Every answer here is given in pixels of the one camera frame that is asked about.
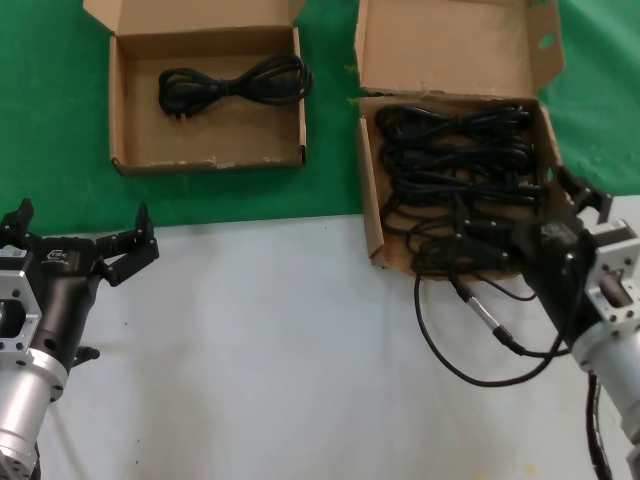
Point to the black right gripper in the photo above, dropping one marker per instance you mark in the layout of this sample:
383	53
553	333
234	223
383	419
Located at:
555	260

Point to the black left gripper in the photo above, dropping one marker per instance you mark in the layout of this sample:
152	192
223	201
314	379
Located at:
65	285

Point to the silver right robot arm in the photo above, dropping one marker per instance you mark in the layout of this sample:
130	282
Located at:
615	370

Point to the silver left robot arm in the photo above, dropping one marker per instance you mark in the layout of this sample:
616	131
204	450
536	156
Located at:
25	400

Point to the shallow cardboard box with small lid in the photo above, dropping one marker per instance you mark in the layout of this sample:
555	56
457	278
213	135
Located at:
210	135

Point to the cardboard box with tall lid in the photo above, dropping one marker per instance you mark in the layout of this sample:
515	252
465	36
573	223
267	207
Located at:
450	45

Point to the green table mat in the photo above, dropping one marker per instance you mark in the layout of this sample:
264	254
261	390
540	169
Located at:
50	100

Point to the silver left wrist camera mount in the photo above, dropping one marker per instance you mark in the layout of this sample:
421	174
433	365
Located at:
15	295

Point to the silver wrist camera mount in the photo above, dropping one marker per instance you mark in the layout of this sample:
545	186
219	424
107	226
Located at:
15	295
617	270

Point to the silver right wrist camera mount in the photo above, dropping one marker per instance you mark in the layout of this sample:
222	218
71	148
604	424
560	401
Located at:
617	270

